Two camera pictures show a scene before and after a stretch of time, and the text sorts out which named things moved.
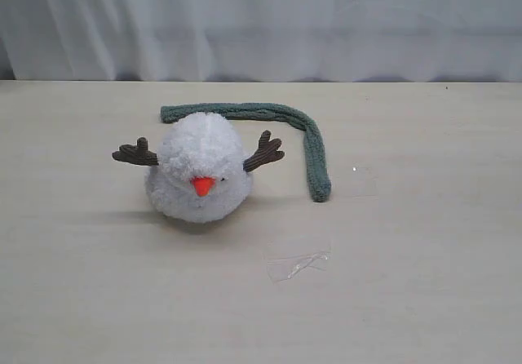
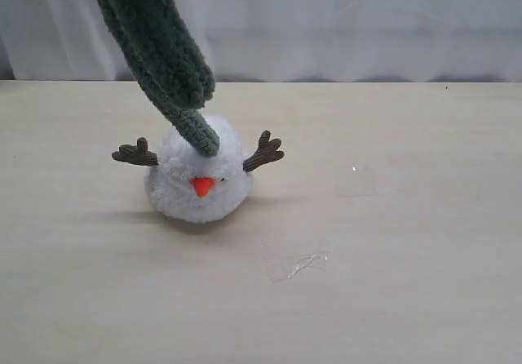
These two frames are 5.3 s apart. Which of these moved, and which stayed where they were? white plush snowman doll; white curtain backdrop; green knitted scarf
Moved: green knitted scarf
Stayed: white plush snowman doll; white curtain backdrop
